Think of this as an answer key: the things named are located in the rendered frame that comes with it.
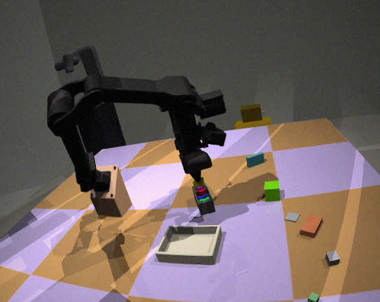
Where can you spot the teal rectangular block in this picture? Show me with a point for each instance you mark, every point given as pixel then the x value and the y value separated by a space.
pixel 255 159

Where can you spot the blue fuse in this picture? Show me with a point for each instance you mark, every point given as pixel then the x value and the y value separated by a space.
pixel 203 197

